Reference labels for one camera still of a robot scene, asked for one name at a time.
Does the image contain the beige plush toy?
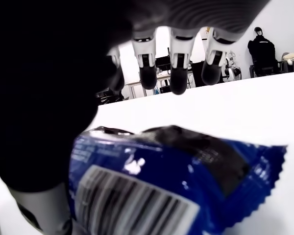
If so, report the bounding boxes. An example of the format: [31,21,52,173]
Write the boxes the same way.
[281,52,294,66]

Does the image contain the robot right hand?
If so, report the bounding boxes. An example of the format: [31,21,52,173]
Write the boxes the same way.
[0,0,270,235]

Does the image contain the blue Oreo packet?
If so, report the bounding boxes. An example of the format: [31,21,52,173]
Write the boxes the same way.
[68,125,289,235]

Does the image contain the white frame desk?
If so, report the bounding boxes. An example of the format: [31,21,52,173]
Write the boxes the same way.
[124,73,172,99]

